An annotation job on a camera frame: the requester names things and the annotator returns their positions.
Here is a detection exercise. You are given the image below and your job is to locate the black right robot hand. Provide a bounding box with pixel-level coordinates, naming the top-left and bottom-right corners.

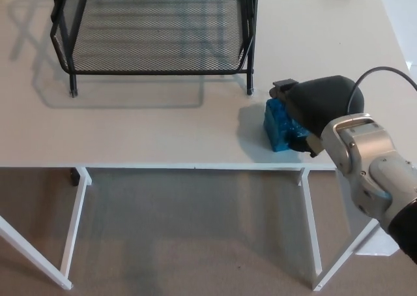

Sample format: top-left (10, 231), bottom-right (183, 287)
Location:
top-left (268, 75), bottom-right (366, 158)

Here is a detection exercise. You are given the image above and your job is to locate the blue cube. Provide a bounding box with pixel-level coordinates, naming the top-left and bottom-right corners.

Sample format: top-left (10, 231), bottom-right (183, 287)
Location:
top-left (263, 98), bottom-right (309, 153)

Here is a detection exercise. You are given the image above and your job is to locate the black mesh file tray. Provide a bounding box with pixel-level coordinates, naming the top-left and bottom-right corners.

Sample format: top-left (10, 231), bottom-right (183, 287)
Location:
top-left (49, 0), bottom-right (261, 98)

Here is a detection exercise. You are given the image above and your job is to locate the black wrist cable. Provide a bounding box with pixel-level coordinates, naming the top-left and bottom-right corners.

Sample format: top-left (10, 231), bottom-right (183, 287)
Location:
top-left (345, 67), bottom-right (417, 116)

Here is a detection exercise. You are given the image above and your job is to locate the white desk frame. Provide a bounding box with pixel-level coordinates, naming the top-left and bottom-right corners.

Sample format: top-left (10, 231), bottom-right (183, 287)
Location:
top-left (0, 166), bottom-right (381, 292)

